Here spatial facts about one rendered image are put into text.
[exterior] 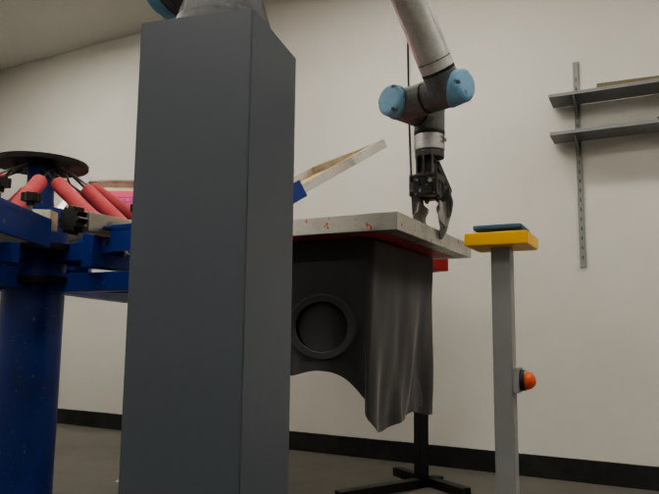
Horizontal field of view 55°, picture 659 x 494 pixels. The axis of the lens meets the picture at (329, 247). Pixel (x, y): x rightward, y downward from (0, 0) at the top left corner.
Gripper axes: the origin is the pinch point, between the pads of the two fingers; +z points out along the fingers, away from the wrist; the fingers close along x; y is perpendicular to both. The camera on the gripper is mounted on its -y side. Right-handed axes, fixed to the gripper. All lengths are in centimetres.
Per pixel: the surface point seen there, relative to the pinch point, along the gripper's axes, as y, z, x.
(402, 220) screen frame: 26.1, 0.6, 1.9
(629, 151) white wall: -200, -68, 40
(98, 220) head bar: 31, -4, -80
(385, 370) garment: 11.0, 32.3, -7.8
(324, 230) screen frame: 29.1, 2.3, -14.8
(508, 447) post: 14, 46, 20
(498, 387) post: 13.8, 34.7, 18.2
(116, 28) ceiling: -186, -202, -310
